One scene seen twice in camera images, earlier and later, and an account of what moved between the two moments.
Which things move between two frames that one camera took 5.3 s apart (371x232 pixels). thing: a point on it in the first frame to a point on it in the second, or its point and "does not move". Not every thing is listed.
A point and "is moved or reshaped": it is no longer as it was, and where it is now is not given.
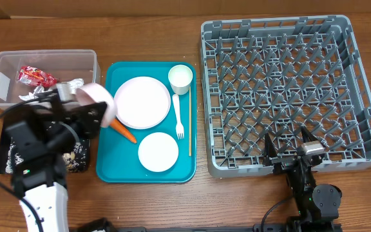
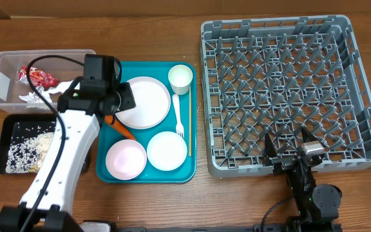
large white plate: [142, 102] does not move
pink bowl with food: [89, 93] is moved or reshaped
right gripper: [281, 164] does not move
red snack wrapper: [32, 75] does not move
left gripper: [82, 115] to [129, 99]
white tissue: [31, 96] does not move
